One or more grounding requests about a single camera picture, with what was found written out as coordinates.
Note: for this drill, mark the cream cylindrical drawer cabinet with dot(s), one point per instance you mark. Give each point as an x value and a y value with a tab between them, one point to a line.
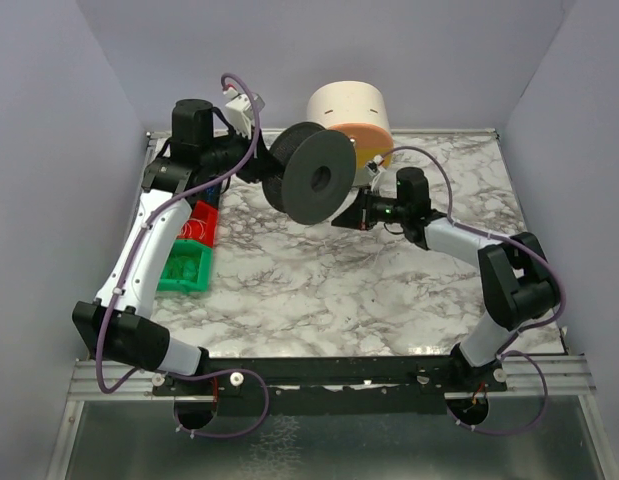
356	109

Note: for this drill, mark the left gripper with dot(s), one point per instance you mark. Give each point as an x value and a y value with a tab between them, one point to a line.
259	163

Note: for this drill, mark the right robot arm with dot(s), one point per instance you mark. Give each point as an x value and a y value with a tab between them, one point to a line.
517	286

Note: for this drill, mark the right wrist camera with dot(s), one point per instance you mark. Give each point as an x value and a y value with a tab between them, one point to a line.
375	170

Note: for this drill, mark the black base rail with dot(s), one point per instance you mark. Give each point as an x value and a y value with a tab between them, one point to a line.
331	385

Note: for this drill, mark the black cable spool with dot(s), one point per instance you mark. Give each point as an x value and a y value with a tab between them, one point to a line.
318	171

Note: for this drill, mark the red storage bin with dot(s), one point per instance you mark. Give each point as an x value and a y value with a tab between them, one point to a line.
201	225

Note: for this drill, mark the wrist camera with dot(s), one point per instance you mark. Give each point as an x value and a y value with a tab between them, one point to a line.
239	112
375	170

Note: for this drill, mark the green storage bin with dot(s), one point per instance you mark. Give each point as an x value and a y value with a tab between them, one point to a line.
187	269

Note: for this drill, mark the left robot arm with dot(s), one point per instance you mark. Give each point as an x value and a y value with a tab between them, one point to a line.
206	146

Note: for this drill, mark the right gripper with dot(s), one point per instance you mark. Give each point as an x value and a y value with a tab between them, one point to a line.
353	214

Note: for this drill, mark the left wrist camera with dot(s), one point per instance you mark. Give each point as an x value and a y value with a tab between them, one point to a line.
239	112

